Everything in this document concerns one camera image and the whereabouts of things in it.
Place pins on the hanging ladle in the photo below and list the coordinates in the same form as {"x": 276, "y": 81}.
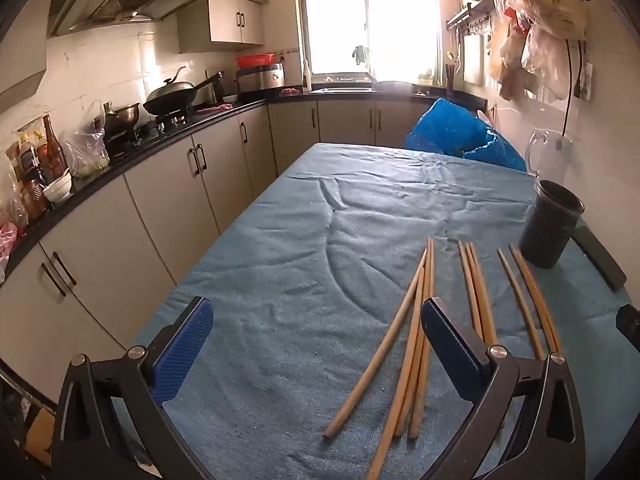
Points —
{"x": 451, "y": 52}

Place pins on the metal wall rack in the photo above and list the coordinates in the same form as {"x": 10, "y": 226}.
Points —
{"x": 467, "y": 16}

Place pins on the cardboard box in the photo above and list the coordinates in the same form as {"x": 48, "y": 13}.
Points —
{"x": 41, "y": 432}

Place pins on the bunch of wooden chopsticks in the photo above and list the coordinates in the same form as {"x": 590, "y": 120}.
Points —
{"x": 380, "y": 355}

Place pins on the gas stove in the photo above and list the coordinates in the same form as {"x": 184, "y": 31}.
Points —
{"x": 150, "y": 130}

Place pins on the black countertop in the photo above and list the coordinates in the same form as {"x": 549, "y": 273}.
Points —
{"x": 350, "y": 96}

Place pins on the red plastic basin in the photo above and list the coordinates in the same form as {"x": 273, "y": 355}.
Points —
{"x": 256, "y": 60}

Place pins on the white bottle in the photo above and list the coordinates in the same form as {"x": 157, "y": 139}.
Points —
{"x": 306, "y": 77}

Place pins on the metal pot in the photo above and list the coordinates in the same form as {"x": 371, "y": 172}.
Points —
{"x": 122, "y": 117}

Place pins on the pink plastic bag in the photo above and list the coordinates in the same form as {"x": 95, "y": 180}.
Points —
{"x": 9, "y": 247}

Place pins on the dark grey cup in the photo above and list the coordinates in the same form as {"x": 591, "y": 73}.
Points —
{"x": 547, "y": 225}

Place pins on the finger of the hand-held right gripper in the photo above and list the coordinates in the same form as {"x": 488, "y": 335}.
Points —
{"x": 629, "y": 324}

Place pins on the black smartphone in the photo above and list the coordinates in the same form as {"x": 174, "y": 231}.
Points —
{"x": 600, "y": 257}

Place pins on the small hanging plastic bag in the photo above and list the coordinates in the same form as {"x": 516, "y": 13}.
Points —
{"x": 507, "y": 55}
{"x": 545, "y": 60}

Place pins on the cream base cabinets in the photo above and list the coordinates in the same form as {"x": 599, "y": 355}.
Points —
{"x": 165, "y": 200}

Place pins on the stacked white bowls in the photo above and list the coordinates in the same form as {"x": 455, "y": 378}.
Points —
{"x": 58, "y": 187}

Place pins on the clear plastic bag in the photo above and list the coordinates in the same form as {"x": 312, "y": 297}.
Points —
{"x": 87, "y": 150}

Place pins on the blue terry tablecloth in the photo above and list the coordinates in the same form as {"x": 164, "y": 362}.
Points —
{"x": 310, "y": 260}

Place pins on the black wok with lid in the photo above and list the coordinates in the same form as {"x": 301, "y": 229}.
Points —
{"x": 172, "y": 95}

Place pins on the brown glass bottle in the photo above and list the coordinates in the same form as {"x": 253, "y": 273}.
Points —
{"x": 54, "y": 152}

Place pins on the pink cloth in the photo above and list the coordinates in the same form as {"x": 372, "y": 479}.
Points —
{"x": 216, "y": 108}

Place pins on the white cutting board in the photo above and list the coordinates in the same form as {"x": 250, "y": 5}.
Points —
{"x": 473, "y": 60}

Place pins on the kitchen window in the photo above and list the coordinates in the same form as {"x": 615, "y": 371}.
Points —
{"x": 370, "y": 20}

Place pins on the counter utensil holder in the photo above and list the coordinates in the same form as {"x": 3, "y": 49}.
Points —
{"x": 450, "y": 80}

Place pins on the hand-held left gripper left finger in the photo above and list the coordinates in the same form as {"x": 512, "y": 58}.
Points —
{"x": 184, "y": 352}

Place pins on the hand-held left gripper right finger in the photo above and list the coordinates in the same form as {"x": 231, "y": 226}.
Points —
{"x": 450, "y": 352}

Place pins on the kitchen sink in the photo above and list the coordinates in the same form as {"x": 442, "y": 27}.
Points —
{"x": 342, "y": 85}

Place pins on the red packet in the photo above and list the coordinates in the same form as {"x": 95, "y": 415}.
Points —
{"x": 290, "y": 92}

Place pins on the blue plastic bag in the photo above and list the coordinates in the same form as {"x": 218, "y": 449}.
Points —
{"x": 450, "y": 130}

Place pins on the green cloth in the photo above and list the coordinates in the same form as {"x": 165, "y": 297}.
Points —
{"x": 361, "y": 55}

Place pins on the silver rice cooker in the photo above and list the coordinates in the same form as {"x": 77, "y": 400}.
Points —
{"x": 260, "y": 80}

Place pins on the cream wall cabinet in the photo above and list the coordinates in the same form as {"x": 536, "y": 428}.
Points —
{"x": 22, "y": 50}
{"x": 225, "y": 25}

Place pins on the group of sauce bottles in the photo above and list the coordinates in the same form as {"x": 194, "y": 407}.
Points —
{"x": 22, "y": 170}

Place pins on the wall socket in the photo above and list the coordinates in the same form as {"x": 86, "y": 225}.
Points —
{"x": 586, "y": 82}

